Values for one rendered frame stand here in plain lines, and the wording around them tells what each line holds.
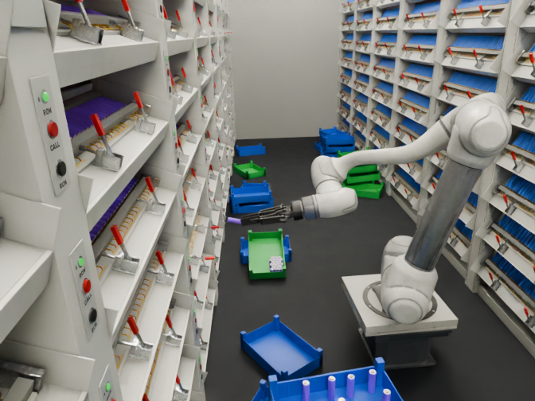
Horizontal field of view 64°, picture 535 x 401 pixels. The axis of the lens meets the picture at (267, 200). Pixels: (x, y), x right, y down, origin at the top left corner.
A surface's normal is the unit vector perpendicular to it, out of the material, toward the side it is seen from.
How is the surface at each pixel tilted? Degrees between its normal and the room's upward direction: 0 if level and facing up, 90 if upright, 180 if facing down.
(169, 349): 21
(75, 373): 90
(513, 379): 0
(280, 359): 0
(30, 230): 90
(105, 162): 90
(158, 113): 90
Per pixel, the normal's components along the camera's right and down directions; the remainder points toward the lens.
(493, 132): -0.24, 0.26
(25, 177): 0.04, 0.36
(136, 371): 0.33, -0.88
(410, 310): -0.29, 0.45
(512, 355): -0.03, -0.93
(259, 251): -0.01, -0.73
